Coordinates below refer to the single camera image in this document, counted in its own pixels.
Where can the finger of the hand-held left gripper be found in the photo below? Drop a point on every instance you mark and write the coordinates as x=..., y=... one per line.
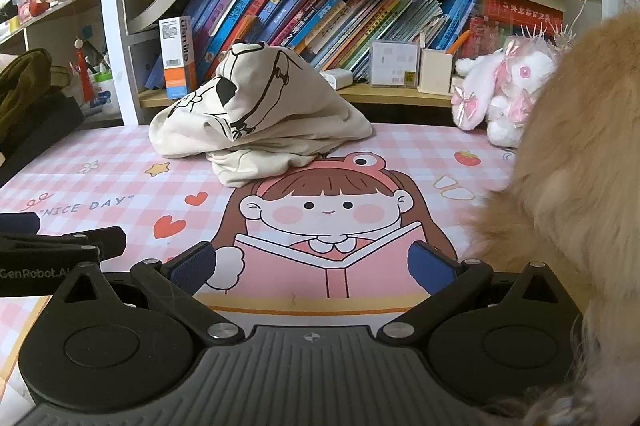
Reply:
x=75, y=241
x=20, y=223

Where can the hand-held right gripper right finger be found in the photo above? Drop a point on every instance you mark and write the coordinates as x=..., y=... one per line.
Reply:
x=431, y=267

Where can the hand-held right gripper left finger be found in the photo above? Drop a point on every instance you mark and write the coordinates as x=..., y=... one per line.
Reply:
x=194, y=265

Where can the cream printed t-shirt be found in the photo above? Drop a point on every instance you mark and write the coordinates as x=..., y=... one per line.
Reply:
x=300, y=116

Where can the person's right forearm fluffy sleeve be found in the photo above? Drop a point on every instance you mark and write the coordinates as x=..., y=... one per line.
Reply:
x=575, y=181

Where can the pink checked cartoon table mat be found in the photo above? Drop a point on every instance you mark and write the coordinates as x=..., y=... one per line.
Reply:
x=100, y=166

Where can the green and white tub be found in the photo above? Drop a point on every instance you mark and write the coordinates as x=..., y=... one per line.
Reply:
x=105, y=98

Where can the olive green cloth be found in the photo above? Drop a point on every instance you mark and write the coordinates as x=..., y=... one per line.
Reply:
x=30, y=76

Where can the red tassel ornament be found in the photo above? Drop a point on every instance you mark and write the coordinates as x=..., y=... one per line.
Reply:
x=84, y=76

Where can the white pink plush bunny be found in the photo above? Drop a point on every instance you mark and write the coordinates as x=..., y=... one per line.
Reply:
x=500, y=106

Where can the orange and blue tall box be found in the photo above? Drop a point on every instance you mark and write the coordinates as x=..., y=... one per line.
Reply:
x=179, y=76

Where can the cream square pen holder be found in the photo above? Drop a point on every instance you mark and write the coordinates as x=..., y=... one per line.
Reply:
x=436, y=73

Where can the clear memo cube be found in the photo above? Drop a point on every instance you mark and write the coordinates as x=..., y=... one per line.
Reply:
x=392, y=63

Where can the white charger plug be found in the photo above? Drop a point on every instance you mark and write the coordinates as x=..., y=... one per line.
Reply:
x=340, y=78

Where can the large white paperback book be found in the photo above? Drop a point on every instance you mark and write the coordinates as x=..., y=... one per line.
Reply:
x=160, y=1

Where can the row of colourful books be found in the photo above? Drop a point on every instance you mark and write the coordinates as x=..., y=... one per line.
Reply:
x=300, y=16

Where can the thick red book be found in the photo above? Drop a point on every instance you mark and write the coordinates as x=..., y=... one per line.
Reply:
x=525, y=8

